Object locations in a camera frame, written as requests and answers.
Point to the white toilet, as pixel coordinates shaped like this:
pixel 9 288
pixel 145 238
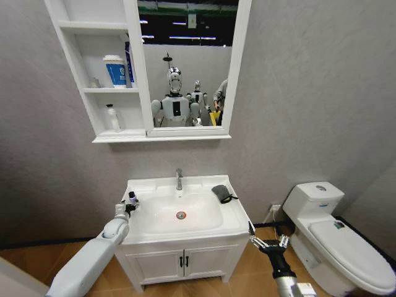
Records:
pixel 312 204

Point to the round metal sink drain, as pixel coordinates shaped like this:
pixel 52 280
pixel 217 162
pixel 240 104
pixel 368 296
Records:
pixel 181 215

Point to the small bottle with dark cap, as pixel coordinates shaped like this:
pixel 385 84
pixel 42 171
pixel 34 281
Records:
pixel 133 198

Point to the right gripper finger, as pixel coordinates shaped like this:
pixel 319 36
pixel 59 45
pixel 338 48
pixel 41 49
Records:
pixel 253 233
pixel 284 240

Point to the white ceramic washbasin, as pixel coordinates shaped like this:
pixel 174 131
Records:
pixel 198 213

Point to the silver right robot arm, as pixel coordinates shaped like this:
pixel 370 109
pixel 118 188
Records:
pixel 290 287

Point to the white toilet lid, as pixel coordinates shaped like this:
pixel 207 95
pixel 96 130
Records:
pixel 349 250

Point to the small sticker on toilet lid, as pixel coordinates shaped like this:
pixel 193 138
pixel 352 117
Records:
pixel 338 225

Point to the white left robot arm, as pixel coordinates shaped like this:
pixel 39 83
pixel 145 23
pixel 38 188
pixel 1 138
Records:
pixel 89 260

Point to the grey folded towel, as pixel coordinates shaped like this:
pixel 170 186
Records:
pixel 221 191

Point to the chrome flush button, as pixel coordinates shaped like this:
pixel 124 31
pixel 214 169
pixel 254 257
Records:
pixel 320 187

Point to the chrome faucet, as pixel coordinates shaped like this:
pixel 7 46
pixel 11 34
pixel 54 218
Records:
pixel 179 179

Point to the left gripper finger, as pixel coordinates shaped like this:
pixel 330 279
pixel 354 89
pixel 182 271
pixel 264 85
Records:
pixel 136 206
pixel 130 202

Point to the white bottle with black cap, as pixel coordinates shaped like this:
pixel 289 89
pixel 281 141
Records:
pixel 113 119

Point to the white vanity cabinet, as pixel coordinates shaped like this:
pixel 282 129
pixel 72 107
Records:
pixel 161 266

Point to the white and blue paper cup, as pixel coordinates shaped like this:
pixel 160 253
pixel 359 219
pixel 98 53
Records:
pixel 116 72

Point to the wall mirror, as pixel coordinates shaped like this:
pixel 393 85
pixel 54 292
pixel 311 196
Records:
pixel 198 62

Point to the white wall shelf cabinet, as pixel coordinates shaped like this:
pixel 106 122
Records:
pixel 92 117

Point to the small clear glass jar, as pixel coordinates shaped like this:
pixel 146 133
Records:
pixel 94 83

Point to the tall blue tube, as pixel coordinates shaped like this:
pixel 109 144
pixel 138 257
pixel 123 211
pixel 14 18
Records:
pixel 130 62

